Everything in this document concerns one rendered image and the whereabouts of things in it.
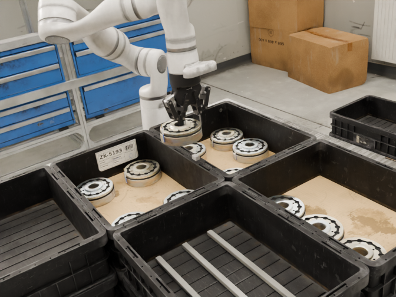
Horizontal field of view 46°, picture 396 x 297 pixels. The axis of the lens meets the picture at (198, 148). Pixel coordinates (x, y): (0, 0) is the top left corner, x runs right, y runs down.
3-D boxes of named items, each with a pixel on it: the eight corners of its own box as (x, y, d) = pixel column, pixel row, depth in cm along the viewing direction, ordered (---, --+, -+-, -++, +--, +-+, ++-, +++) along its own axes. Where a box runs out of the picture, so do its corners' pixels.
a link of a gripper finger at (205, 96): (208, 86, 116) (202, 109, 117) (213, 87, 117) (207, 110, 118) (201, 84, 118) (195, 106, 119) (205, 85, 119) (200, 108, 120)
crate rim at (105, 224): (49, 171, 126) (48, 163, 125) (147, 135, 139) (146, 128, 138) (111, 242, 95) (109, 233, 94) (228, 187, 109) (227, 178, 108)
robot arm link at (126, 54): (95, 24, 135) (122, 26, 131) (145, 51, 159) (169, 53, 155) (88, 55, 135) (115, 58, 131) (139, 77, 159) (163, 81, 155)
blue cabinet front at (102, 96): (86, 118, 315) (67, 36, 290) (175, 88, 350) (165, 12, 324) (88, 119, 313) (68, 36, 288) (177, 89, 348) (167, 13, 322)
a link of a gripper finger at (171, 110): (164, 96, 112) (175, 114, 115) (159, 102, 111) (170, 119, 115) (171, 99, 110) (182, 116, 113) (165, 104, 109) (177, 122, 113)
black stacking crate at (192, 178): (59, 201, 130) (49, 165, 125) (152, 164, 144) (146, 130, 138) (120, 277, 100) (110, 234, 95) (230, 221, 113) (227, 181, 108)
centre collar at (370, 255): (341, 251, 92) (341, 249, 92) (359, 242, 94) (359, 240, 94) (360, 266, 88) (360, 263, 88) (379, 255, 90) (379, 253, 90)
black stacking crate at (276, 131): (153, 164, 144) (147, 130, 139) (229, 133, 157) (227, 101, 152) (231, 220, 113) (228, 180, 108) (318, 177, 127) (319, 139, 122)
